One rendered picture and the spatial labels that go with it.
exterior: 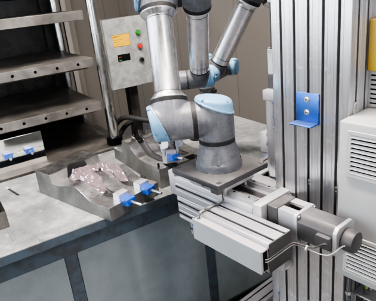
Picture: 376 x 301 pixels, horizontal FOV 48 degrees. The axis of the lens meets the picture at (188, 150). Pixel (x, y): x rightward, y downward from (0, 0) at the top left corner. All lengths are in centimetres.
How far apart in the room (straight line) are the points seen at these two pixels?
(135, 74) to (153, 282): 126
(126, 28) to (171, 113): 137
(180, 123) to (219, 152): 15
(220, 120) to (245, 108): 270
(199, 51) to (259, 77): 226
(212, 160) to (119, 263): 73
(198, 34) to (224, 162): 47
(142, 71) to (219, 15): 154
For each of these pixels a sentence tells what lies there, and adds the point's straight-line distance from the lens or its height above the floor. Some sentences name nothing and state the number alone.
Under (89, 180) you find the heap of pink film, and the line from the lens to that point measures 175.
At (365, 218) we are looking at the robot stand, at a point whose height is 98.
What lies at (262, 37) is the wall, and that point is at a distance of 369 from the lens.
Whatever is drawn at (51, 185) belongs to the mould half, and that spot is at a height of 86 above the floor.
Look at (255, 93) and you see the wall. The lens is 384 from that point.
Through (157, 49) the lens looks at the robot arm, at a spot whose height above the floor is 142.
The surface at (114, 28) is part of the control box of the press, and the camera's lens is 255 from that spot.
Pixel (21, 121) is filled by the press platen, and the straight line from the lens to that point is 238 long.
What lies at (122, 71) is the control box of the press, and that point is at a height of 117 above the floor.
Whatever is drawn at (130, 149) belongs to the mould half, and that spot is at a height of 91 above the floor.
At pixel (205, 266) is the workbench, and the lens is 211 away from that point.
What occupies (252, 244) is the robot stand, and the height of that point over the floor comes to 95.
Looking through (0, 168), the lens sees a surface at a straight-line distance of 241.
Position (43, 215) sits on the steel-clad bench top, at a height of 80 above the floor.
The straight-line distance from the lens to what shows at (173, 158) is 177.
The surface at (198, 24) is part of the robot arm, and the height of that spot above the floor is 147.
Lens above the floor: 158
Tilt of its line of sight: 21 degrees down
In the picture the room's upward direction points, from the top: 6 degrees counter-clockwise
